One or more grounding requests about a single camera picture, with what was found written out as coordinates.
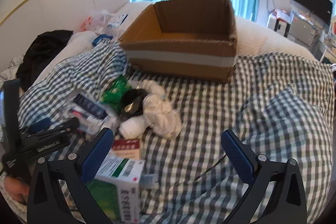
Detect black television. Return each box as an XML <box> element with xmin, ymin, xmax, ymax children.
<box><xmin>293</xmin><ymin>0</ymin><xmax>333</xmax><ymax>25</ymax></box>

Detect black round tin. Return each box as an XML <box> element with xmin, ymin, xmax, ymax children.
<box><xmin>120</xmin><ymin>89</ymin><xmax>149</xmax><ymax>115</ymax></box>

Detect small grey blue packet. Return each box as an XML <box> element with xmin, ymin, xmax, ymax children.
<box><xmin>141</xmin><ymin>174</ymin><xmax>158</xmax><ymax>188</ymax></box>

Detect green white medicine box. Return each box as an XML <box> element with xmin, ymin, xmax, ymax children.
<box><xmin>93</xmin><ymin>157</ymin><xmax>145</xmax><ymax>223</ymax></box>

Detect red white packets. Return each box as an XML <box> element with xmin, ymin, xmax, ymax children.
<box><xmin>272</xmin><ymin>9</ymin><xmax>292</xmax><ymax>20</ymax></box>

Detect black clothing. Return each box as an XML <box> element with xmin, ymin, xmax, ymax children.
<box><xmin>16</xmin><ymin>30</ymin><xmax>74</xmax><ymax>90</ymax></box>

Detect person's left hand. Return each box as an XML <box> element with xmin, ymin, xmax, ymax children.
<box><xmin>0</xmin><ymin>176</ymin><xmax>30</xmax><ymax>205</ymax></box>

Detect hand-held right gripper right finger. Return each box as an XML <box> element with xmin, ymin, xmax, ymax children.
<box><xmin>220</xmin><ymin>130</ymin><xmax>307</xmax><ymax>224</ymax></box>

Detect checked blanket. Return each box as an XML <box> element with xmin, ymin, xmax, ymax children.
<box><xmin>20</xmin><ymin>42</ymin><xmax>335</xmax><ymax>224</ymax></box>

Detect white red plastic bag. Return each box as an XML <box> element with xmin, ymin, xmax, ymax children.
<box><xmin>80</xmin><ymin>9</ymin><xmax>114</xmax><ymax>31</ymax></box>

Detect clear plastic wrapper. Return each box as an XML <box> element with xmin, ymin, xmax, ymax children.
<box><xmin>67</xmin><ymin>93</ymin><xmax>121</xmax><ymax>135</ymax></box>

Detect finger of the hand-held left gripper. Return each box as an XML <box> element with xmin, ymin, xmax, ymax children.
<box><xmin>25</xmin><ymin>118</ymin><xmax>52</xmax><ymax>134</ymax></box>
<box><xmin>39</xmin><ymin>117</ymin><xmax>80</xmax><ymax>139</ymax></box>

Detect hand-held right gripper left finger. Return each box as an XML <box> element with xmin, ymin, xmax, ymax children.
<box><xmin>26</xmin><ymin>127</ymin><xmax>114</xmax><ymax>224</ymax></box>

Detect dark blue box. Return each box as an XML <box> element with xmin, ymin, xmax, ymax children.
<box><xmin>73</xmin><ymin>95</ymin><xmax>108</xmax><ymax>119</ymax></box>

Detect white pillow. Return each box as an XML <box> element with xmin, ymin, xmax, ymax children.
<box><xmin>33</xmin><ymin>31</ymin><xmax>105</xmax><ymax>85</ymax></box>

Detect red white medicine box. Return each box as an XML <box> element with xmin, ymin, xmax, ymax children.
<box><xmin>112</xmin><ymin>139</ymin><xmax>142</xmax><ymax>160</ymax></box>

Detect white bandage roll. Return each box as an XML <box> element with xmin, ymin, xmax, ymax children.
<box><xmin>119</xmin><ymin>118</ymin><xmax>147</xmax><ymax>138</ymax></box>

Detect white suitcase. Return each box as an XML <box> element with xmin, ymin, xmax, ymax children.
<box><xmin>266</xmin><ymin>14</ymin><xmax>289</xmax><ymax>33</ymax></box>

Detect grey cabinet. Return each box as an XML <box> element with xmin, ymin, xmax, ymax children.
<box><xmin>287</xmin><ymin>18</ymin><xmax>326</xmax><ymax>51</ymax></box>

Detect green foil packet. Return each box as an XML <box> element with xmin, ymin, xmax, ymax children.
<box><xmin>102</xmin><ymin>76</ymin><xmax>132</xmax><ymax>111</ymax></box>

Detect brown cardboard box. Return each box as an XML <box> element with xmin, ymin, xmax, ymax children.
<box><xmin>118</xmin><ymin>0</ymin><xmax>238</xmax><ymax>83</ymax></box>

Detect white knit cloth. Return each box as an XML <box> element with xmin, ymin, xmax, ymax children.
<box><xmin>143</xmin><ymin>95</ymin><xmax>182</xmax><ymax>139</ymax></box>

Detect black cable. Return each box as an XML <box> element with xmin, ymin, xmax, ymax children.
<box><xmin>194</xmin><ymin>153</ymin><xmax>229</xmax><ymax>182</ymax></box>

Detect white packet with blue print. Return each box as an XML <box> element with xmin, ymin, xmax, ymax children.
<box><xmin>106</xmin><ymin>13</ymin><xmax>129</xmax><ymax>29</ymax></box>

